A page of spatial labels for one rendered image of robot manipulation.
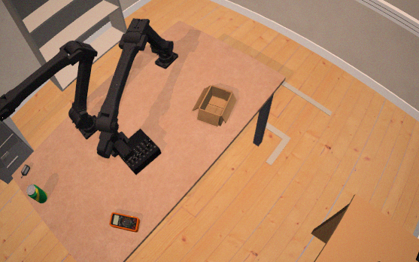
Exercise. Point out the orange digital multimeter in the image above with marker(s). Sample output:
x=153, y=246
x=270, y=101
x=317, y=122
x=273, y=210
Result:
x=124, y=222

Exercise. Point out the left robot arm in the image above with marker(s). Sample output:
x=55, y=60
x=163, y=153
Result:
x=136, y=39

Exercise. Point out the black lighting desk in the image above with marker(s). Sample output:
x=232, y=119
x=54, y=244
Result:
x=140, y=142

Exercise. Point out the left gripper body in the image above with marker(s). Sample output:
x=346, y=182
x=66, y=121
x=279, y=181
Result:
x=127, y=141

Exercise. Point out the brown cardboard box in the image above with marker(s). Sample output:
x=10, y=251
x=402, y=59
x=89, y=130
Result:
x=213, y=99

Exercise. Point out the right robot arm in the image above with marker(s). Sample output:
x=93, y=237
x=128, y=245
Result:
x=78, y=52

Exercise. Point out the green drink can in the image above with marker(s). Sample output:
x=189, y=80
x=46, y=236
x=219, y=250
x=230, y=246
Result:
x=36, y=193

